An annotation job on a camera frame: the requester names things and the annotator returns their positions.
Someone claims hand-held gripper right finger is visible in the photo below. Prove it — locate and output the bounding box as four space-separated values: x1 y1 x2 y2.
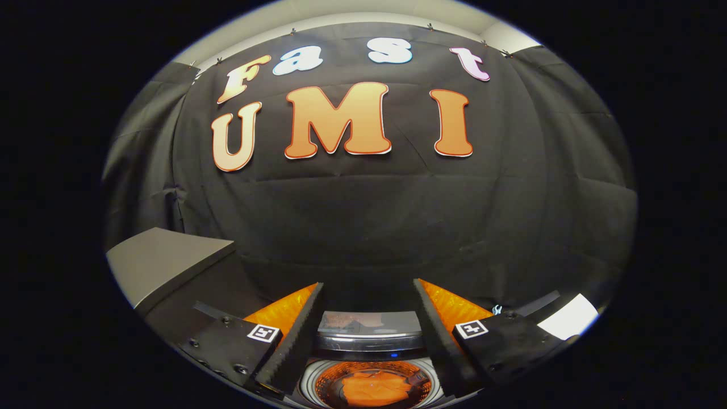
412 278 570 399

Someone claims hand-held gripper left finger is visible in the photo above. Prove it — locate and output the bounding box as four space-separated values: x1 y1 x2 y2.
177 282 325 397

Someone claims grey washing machine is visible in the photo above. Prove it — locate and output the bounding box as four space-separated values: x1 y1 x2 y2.
284 310 455 409

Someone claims dark washing machine lid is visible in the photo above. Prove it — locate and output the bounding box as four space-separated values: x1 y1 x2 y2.
316 310 425 353

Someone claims orange yellow shirt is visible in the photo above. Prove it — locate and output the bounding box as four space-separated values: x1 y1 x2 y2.
340 369 413 407

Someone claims white flat board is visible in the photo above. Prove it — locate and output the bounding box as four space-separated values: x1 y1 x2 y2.
536 293 600 341

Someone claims black backdrop cloth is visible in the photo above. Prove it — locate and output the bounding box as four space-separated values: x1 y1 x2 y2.
102 22 638 319

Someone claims grey box cabinet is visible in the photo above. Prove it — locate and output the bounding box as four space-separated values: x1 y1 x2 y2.
106 227 269 341

